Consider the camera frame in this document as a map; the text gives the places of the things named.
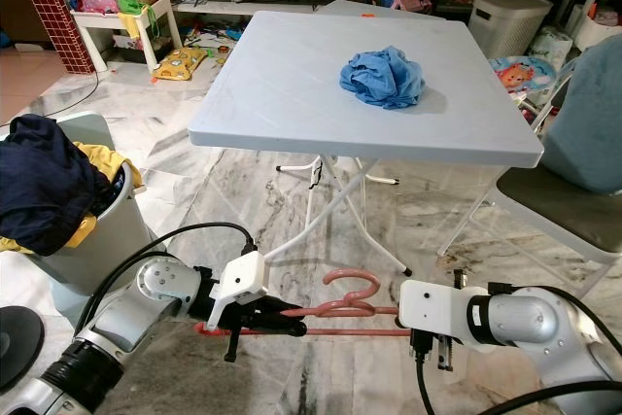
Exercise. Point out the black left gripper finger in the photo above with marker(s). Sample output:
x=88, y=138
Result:
x=295, y=311
x=294, y=329

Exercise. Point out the pink clothes hanger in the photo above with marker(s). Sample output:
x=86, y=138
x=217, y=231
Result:
x=350, y=310

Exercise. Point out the navy garment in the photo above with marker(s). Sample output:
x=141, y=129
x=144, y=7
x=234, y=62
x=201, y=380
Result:
x=58, y=187

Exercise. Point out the blue garment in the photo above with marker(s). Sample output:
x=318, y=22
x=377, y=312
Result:
x=384, y=80

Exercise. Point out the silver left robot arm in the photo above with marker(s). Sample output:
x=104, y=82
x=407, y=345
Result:
x=155, y=284

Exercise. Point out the grey folding chair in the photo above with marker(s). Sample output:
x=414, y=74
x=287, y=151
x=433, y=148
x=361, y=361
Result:
x=564, y=211

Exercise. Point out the white folding table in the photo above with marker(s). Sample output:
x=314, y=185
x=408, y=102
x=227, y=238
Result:
x=301, y=94

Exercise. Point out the pale mint child chair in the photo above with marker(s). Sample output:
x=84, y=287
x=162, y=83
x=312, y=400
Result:
x=92, y=128

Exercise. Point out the round cartoon plate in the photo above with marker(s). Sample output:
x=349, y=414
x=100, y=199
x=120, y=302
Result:
x=525, y=73

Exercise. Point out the white television bench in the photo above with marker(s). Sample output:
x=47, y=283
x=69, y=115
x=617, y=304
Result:
x=214, y=7

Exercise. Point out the grey lidded hamper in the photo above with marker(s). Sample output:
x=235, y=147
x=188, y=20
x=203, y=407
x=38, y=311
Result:
x=510, y=18

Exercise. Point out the white side table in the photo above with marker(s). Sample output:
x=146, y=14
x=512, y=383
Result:
x=102, y=21

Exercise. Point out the green cloth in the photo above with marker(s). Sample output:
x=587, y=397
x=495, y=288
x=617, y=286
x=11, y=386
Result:
x=131, y=0

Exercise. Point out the white trolley shelf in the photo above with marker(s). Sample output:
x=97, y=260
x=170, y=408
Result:
x=603, y=31

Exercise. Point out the wide red tiled pillar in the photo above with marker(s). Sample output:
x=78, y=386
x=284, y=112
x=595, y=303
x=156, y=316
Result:
x=58, y=7

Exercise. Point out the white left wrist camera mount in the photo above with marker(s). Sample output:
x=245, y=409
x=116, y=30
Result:
x=243, y=284

